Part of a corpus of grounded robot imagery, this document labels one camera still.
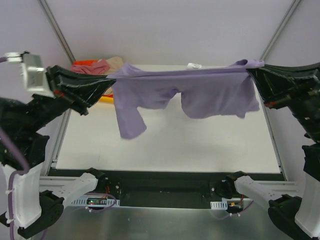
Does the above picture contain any purple t shirt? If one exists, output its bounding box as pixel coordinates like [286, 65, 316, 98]
[107, 59, 265, 140]

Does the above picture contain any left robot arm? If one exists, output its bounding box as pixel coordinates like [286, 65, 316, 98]
[0, 65, 115, 239]

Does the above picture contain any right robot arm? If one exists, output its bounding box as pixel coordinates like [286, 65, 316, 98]
[223, 63, 320, 240]

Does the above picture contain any yellow plastic bin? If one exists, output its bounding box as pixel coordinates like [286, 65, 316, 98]
[99, 96, 114, 104]

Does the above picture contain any pink t shirt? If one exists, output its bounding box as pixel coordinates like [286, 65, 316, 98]
[70, 61, 110, 75]

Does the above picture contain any beige t shirt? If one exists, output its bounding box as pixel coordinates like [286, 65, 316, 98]
[104, 56, 124, 75]

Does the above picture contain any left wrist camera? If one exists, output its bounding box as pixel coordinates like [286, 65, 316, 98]
[4, 52, 55, 98]

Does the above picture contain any right aluminium frame post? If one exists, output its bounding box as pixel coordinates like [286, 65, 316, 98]
[259, 0, 303, 61]

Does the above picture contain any aluminium frame post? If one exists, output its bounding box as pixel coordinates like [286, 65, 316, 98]
[37, 0, 76, 64]
[259, 0, 303, 61]

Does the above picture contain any left aluminium frame post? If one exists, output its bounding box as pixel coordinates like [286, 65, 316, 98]
[37, 0, 76, 64]

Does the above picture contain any aluminium front rail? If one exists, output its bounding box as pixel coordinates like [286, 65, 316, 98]
[39, 176, 299, 196]

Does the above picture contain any left white cable duct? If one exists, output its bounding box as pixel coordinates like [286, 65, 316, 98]
[70, 197, 120, 208]

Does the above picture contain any white cable duct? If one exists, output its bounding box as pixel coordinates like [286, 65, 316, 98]
[70, 197, 120, 208]
[210, 200, 228, 211]

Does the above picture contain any right white cable duct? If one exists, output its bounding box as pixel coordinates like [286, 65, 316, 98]
[210, 200, 228, 211]

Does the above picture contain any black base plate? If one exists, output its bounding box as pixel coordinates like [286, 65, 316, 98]
[48, 167, 286, 208]

